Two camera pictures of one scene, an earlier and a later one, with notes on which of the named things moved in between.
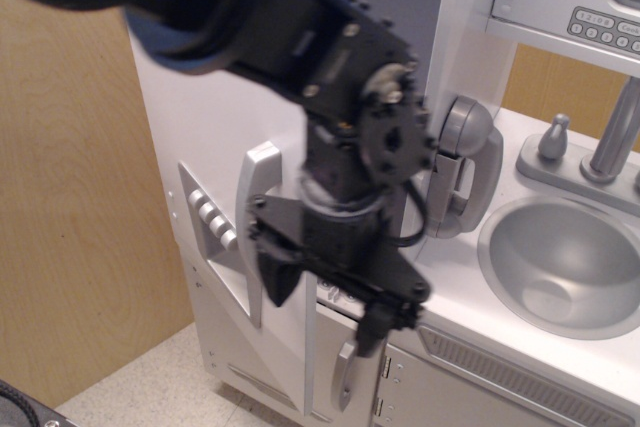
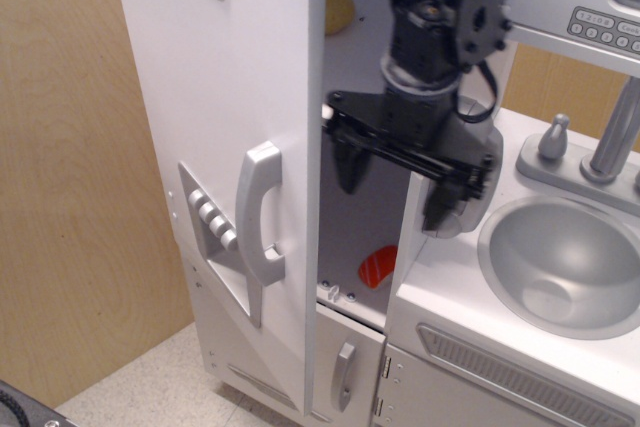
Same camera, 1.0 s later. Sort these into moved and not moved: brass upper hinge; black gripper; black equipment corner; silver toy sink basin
Moved: black gripper
Not moved: brass upper hinge; black equipment corner; silver toy sink basin
